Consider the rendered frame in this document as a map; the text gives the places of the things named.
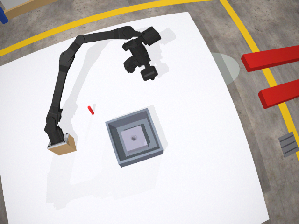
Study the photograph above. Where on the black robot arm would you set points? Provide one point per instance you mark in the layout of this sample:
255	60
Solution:
148	37

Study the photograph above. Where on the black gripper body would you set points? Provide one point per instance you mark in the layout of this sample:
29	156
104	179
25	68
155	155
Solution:
149	71

